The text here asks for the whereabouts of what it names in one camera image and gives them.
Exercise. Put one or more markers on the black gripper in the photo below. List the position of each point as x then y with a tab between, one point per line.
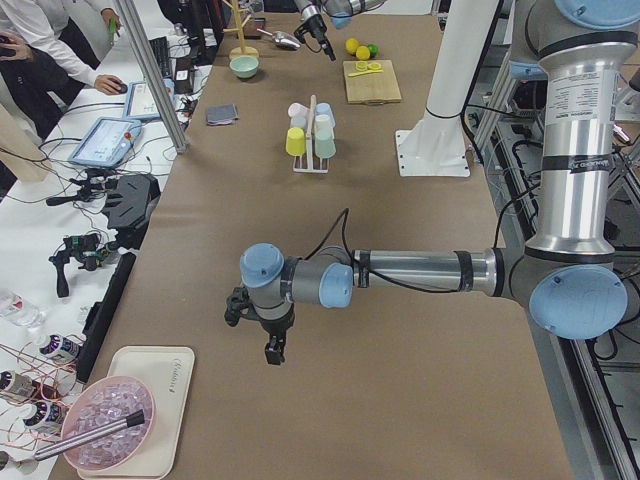
309	25
275	329

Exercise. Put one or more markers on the pink plastic cup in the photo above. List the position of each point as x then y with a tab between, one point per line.
297	109

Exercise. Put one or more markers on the green plastic cup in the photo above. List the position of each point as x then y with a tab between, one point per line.
325	146

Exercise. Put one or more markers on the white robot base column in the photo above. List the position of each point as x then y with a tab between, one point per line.
435	146

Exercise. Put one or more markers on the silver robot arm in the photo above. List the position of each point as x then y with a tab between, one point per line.
339	11
563	276

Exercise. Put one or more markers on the light blue plastic cup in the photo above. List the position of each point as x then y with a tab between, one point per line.
325	108

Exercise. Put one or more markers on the cream plastic cup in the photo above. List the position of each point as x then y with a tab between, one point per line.
323	122

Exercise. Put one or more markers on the grey plastic cup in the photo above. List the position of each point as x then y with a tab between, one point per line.
298	121

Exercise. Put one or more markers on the yellow plastic cup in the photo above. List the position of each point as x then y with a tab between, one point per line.
295	144

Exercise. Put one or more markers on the white cup holder rack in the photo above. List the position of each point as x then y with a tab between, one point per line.
309	162

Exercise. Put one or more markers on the yellow lemon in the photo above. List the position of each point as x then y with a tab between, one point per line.
363	53
351	46

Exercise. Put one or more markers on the yellow plastic knife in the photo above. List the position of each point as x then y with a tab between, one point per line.
362	73

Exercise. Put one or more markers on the metal scoop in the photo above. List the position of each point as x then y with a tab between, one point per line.
282	39

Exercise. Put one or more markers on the bamboo cutting board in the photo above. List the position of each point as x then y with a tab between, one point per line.
371	89

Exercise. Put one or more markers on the green ceramic bowl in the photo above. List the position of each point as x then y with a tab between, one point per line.
244	66

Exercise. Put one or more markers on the wooden mug tree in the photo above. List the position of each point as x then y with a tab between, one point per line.
240	16

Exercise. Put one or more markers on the cream plastic tray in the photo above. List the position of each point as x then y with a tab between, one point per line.
166	371

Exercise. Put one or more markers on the grey folded cloth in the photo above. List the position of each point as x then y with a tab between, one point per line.
221	114

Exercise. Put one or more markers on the pink bowl of ice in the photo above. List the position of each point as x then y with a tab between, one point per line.
108	400

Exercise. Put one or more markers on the blue teach pendant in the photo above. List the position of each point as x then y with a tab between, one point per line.
140	103
106	143

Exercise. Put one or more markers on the black stand plate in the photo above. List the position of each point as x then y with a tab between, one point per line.
129	207

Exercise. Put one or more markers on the person in dark clothes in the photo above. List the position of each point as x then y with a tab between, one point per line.
30	75

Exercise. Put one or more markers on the metal tongs handle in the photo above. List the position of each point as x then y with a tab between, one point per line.
131	420

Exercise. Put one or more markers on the aluminium frame post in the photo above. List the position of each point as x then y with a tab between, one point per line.
146	61

